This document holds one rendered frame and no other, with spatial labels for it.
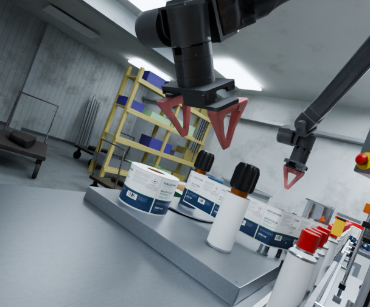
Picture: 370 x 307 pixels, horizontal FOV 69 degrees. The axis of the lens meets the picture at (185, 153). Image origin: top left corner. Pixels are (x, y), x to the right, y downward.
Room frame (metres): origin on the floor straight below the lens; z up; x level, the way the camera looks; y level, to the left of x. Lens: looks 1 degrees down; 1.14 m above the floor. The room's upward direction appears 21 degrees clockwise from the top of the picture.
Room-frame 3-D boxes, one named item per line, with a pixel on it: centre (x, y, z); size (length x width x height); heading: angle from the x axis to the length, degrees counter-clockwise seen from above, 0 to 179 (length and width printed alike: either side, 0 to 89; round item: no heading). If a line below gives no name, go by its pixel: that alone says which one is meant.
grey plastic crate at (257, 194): (3.15, -0.84, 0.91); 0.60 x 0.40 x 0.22; 137
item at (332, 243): (0.90, -0.56, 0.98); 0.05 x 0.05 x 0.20
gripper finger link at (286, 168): (0.96, -0.39, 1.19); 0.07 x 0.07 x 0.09; 55
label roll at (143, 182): (1.07, 0.08, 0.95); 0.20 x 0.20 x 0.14
